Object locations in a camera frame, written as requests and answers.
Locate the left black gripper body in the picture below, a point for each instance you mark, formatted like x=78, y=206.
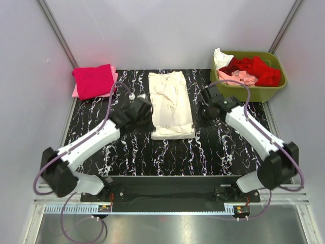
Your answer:
x=145, y=124

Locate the pink cloth in bin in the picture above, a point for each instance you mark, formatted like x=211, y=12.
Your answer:
x=237, y=77

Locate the cream white t shirt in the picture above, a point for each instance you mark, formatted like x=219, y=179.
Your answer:
x=172, y=116

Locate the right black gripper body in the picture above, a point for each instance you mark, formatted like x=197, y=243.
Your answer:
x=205, y=117

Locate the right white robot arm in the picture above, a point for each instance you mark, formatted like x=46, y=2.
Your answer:
x=280, y=160

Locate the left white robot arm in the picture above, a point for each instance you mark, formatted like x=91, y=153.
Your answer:
x=59, y=167

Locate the folded magenta t shirt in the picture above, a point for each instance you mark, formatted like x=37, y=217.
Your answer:
x=94, y=81

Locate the dark red cloth in bin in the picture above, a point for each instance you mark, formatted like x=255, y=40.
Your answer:
x=231, y=67

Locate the olive green plastic bin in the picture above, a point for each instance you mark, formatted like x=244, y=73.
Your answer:
x=260, y=93

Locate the white cloth in bin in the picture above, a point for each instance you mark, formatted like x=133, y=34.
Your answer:
x=221, y=59

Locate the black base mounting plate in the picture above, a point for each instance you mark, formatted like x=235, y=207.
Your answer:
x=171, y=195

